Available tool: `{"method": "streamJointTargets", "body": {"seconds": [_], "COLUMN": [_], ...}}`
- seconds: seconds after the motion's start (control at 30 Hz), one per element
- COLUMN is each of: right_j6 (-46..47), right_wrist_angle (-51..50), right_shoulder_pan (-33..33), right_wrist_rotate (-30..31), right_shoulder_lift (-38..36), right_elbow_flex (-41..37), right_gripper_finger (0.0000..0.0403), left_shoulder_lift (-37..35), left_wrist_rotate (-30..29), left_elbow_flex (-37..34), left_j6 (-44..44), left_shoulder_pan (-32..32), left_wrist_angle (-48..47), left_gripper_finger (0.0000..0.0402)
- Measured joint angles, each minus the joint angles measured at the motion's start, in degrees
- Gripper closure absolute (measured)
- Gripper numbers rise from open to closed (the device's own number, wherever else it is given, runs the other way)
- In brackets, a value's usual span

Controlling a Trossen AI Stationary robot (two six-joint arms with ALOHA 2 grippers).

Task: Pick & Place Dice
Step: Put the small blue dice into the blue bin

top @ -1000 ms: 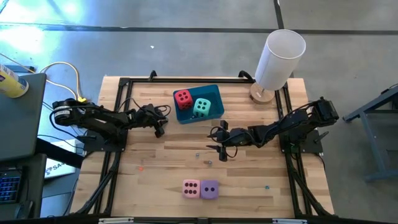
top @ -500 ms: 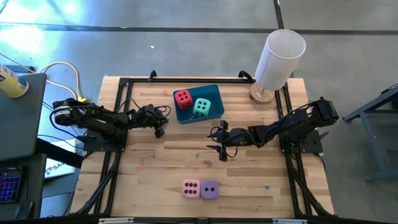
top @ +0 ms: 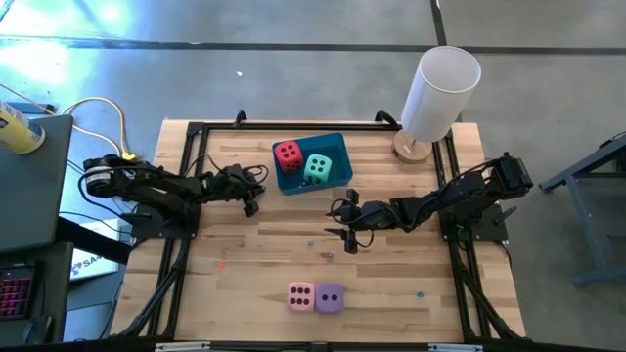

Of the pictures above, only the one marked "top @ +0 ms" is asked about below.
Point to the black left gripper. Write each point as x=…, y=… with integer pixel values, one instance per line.
x=235, y=185

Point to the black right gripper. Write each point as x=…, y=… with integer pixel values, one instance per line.
x=369, y=215

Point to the teal plush die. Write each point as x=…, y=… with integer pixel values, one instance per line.
x=313, y=178

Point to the red plush die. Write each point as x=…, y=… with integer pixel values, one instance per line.
x=289, y=151

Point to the blue plastic bin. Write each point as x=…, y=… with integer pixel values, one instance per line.
x=337, y=146

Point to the purple plush die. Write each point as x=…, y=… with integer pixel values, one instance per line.
x=329, y=305

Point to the pink plush die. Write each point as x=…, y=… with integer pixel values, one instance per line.
x=300, y=296

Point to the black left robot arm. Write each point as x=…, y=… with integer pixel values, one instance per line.
x=161, y=188

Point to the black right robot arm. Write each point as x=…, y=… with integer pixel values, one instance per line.
x=464, y=190

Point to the white lamp with wooden base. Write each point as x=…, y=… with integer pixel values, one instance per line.
x=440, y=98

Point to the white printed box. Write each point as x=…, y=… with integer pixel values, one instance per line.
x=93, y=259

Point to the grey side desk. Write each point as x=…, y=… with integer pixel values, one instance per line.
x=29, y=195

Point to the black desk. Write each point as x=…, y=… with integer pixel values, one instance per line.
x=51, y=293

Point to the yellow wipes canister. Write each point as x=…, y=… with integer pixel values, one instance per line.
x=19, y=132

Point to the grey metal stand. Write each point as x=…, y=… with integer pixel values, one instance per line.
x=582, y=195

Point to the black computer mouse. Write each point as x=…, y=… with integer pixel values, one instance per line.
x=38, y=330

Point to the backlit keyboard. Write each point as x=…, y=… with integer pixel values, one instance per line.
x=14, y=293

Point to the black aluminium table frame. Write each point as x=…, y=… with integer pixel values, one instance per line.
x=293, y=126

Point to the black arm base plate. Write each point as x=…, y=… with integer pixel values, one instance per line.
x=481, y=230
x=147, y=227

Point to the white frame bracket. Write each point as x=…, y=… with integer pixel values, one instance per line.
x=455, y=348
x=181, y=347

